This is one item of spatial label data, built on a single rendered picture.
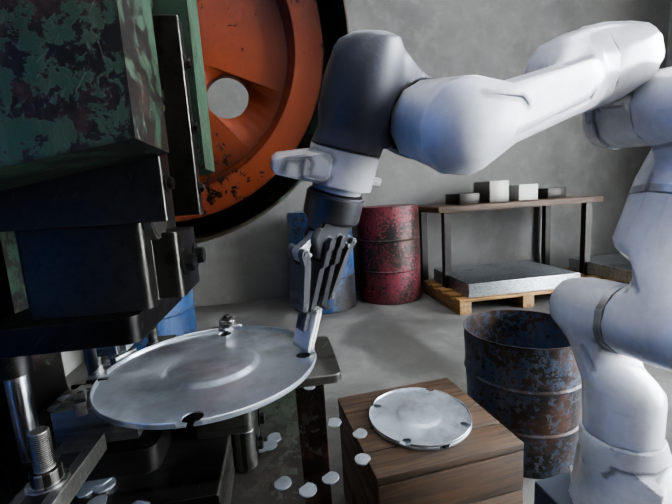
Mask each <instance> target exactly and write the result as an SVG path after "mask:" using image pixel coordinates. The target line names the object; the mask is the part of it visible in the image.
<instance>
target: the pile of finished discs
mask: <svg viewBox="0 0 672 504"><path fill-rule="evenodd" d="M369 418H370V423H371V425H372V427H374V428H373V429H374V430H375V431H376V432H377V433H378V434H379V435H380V436H381V437H382V438H384V439H385V440H387V441H389V442H391V443H393V444H395V445H398V446H401V447H404V448H408V449H414V450H439V449H444V448H443V447H440V446H444V445H446V446H445V447H446V448H448V447H451V446H454V445H456V444H458V443H460V442H461V441H463V440H464V439H465V438H466V437H467V436H468V435H469V433H470V431H471V429H472V417H471V413H470V411H469V410H468V408H467V407H466V406H465V405H464V404H463V403H462V402H461V401H460V400H458V399H457V398H455V397H453V396H451V395H449V394H447V393H444V392H441V391H438V390H434V391H429V390H426V388H401V389H396V390H393V391H389V392H387V393H385V394H383V395H381V396H379V397H378V398H377V399H376V400H375V401H374V403H373V406H370V409H369Z"/></svg>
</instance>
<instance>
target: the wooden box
mask: <svg viewBox="0 0 672 504"><path fill-rule="evenodd" d="M401 388H426V390H429V391H434V390H438V391H441V392H444V393H447V394H449V395H451V396H453V397H455V398H457V399H458V400H460V401H461V402H462V403H463V404H464V405H465V406H466V407H467V408H468V410H469V411H470V413H471V417H472V429H471V431H470V433H469V435H468V436H467V437H466V438H465V439H464V440H463V441H461V442H460V443H458V444H456V445H454V446H451V447H448V448H446V447H445V446H446V445H444V446H440V447H443V448H444V449H439V450H414V449H408V448H404V447H401V446H398V445H395V444H393V443H391V442H389V441H387V440H385V439H384V438H382V437H381V436H380V435H379V434H378V433H377V432H376V431H375V430H374V429H373V428H374V427H372V425H371V423H370V418H369V409H370V406H373V403H374V401H375V400H376V399H377V398H378V397H379V396H381V395H383V394H385V393H387V392H389V391H393V390H396V389H401ZM338 404H339V419H340V420H341V425H340V434H341V435H340V436H341V451H342V464H343V465H342V466H343V482H344V493H345V498H346V501H347V504H523V489H522V488H523V458H524V452H523V450H522V449H524V443H523V442H522V441H521V440H520V439H519V438H517V437H516V436H515V435H514V434H513V433H512V432H510V431H509V430H508V429H507V428H506V427H505V426H503V425H502V424H501V423H500V422H499V421H498V420H496V419H495V418H494V417H493V416H492V415H491V414H489V413H488V412H487V411H486V410H485V409H484V408H482V407H481V406H479V404H478V403H476V402H475V401H474V400H473V399H472V398H471V397H469V396H468V395H467V394H466V393H465V392H464V391H462V390H461V389H460V388H459V387H458V386H457V385H455V384H454V383H453V382H452V381H451V380H450V379H448V378H442V379H437V380H432V381H426V382H421V383H416V384H411V385H405V386H400V387H395V388H389V389H384V390H379V391H374V392H368V393H363V394H358V395H352V396H347V397H342V398H338ZM358 428H363V429H365V430H366V431H367V436H366V437H365V438H361V439H357V438H355V437H354V436H353V434H352V433H353V432H354V431H356V430H357V429H358ZM360 453H365V454H368V455H369V456H370V457H371V460H370V461H369V462H368V463H367V465H365V466H362V465H358V464H357V463H356V462H355V456H356V455H357V454H360Z"/></svg>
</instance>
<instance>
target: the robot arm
mask: <svg viewBox="0 0 672 504"><path fill-rule="evenodd" d="M664 55H665V46H664V40H663V35H662V34H661V33H660V31H659V30H658V29H657V28H656V27H655V26H654V25H652V24H651V23H649V22H640V21H611V22H601V23H596V24H592V25H587V26H583V27H581V28H580V29H578V30H575V31H571V32H567V33H564V34H562V35H560V36H558V37H556V38H554V39H552V40H550V41H548V42H547V43H545V44H543V45H541V46H539V47H538V48H537V49H536V51H535V52H534V53H533V55H532V56H531V58H530V59H529V61H528V64H527V68H526V71H525V74H523V75H520V76H517V77H514V78H511V79H507V80H504V81H503V80H498V79H494V78H489V77H485V76H480V75H463V76H454V77H445V78H437V79H432V78H431V77H429V76H428V75H427V74H425V73H424V72H423V71H422V70H421V69H420V68H419V66H418V65H417V64H416V63H415V62H414V60H413V59H412V58H411V56H410V55H409V53H408V52H407V50H406V49H405V47H404V44H403V42H402V39H401V37H400V36H398V35H396V34H394V33H391V32H388V31H384V30H372V29H364V30H358V31H353V32H351V33H349V34H347V35H345V36H342V37H340V38H339V39H338V40H337V42H336V43H335V45H334V47H333V50H332V52H331V55H330V58H329V61H328V64H327V67H326V70H325V73H324V76H323V81H322V86H321V91H320V96H319V101H318V126H317V128H316V130H315V133H314V135H313V137H312V139H311V143H310V147H309V148H302V149H294V150H286V151H277V152H275V153H274V154H273V155H272V156H271V163H270V167H271V169H272V170H273V172H274V174H275V175H279V176H284V177H289V178H293V179H298V180H302V181H307V182H313V185H312V186H310V187H309V188H307V192H306V198H305V203H304V208H303V212H304V214H305V215H306V217H307V219H308V224H307V226H306V228H305V230H304V233H303V239H302V240H301V241H300V242H299V243H298V244H297V245H295V244H293V243H291V244H290V245H289V246H288V249H287V250H288V254H289V257H290V260H291V262H290V305H292V306H293V307H295V308H297V309H299V313H298V318H297V323H296V329H295V334H294V339H293V345H295V346H297V347H298V348H300V349H301V350H303V351H305V352H306V353H309V352H310V351H312V350H313V349H314V345H315V341H316V336H317V332H318V327H319V323H320V319H321V314H322V310H323V309H322V308H324V309H326V310H328V309H329V308H330V306H331V305H330V304H328V303H327V300H333V298H334V296H335V294H336V291H337V288H338V285H339V283H340V280H341V277H342V274H343V272H344V269H345V266H346V263H347V261H348V258H349V255H350V253H351V251H352V249H353V247H354V246H355V244H356V241H357V239H356V238H354V237H351V236H350V235H349V232H350V227H354V226H356V225H357V224H358V223H359V221H360V216H361V212H362V208H363V204H364V200H363V198H362V197H361V193H370V192H371V191H372V187H373V186H378V187H379V186H380V185H381V178H378V177H375V175H376V171H377V167H378V163H379V159H380V155H381V153H382V151H383V149H388V150H389V151H391V152H393V153H394V154H397V155H400V156H402V157H405V158H408V159H413V160H416V161H418V162H420V163H423V164H425V165H427V166H429V167H431V168H432V169H434V170H436V171H437V172H439V173H441V174H454V175H468V176H469V175H471V174H473V173H475V172H477V171H479V170H481V169H483V168H485V167H486V166H487V165H489V164H490V163H491V162H492V161H494V160H495V159H496V158H497V157H499V156H500V155H501V154H502V153H504V152H505V151H506V150H507V149H509V148H510V147H511V146H512V145H514V144H515V143H516V142H518V141H521V140H523V139H525V138H527V137H529V136H531V135H534V134H536V133H538V132H540V131H542V130H544V129H547V128H549V127H551V126H553V125H555V124H557V123H560V122H562V121H564V120H566V119H568V118H570V117H573V116H575V115H577V114H581V113H582V119H581V124H582V127H583V130H584V132H585V135H586V138H587V140H588V141H589V142H590V143H591V144H592V145H593V146H595V147H600V148H605V149H613V150H617V149H621V148H630V147H642V146H650V147H652V148H651V150H650V152H649V154H648V156H647V157H646V159H645V161H644V163H643V165H642V166H641V168H640V170H639V172H638V174H637V175H636V177H635V179H634V182H633V184H632V186H631V189H630V191H629V194H628V197H627V199H626V202H625V205H624V207H623V210H622V213H621V215H620V218H619V221H618V223H617V226H616V229H615V231H614V234H613V237H612V239H613V242H614V246H615V248H616V249H617V250H618V251H619V252H620V253H621V254H622V255H623V256H624V257H625V258H626V259H628V260H629V261H630V263H631V267H632V279H631V281H630V283H629V284H626V283H620V282H615V281H610V280H604V279H599V278H594V277H580V278H570V279H566V280H563V281H562V282H561V283H560V284H558V285H557V286H556V288H555V289H554V291H553V292H552V294H551V297H550V304H549V309H550V314H551V317H552V318H553V320H554V321H555V322H556V324H557V325H558V326H559V327H560V329H561V330H562V332H563V334H564V335H565V337H566V338H567V340H568V341H569V343H570V346H571V349H572V352H573V355H574V358H575V361H576V364H577V366H578V369H579V372H580V375H581V383H582V419H581V420H580V422H579V437H578V441H577V446H576V452H575V458H574V463H573V465H570V466H569V473H570V479H571V481H570V485H569V490H568V492H569V494H570V497H571V500H572V502H573V504H672V454H671V453H670V449H669V446H668V443H667V441H666V440H665V432H666V421H667V410H668V402H667V395H666V394H665V392H664V391H663V390H662V388H661V387H660V386H659V384H658V383H657V382H656V381H655V380H654V379H653V377H652V376H651V375H650V374H649V373H648V372H647V371H646V369H645V368H644V366H643V364H642V362H643V363H646V364H649V365H651V366H654V367H657V368H660V369H663V370H665V371H671V372H672V66H671V67H667V68H663V69H659V66H660V64H661V62H662V60H663V58H664Z"/></svg>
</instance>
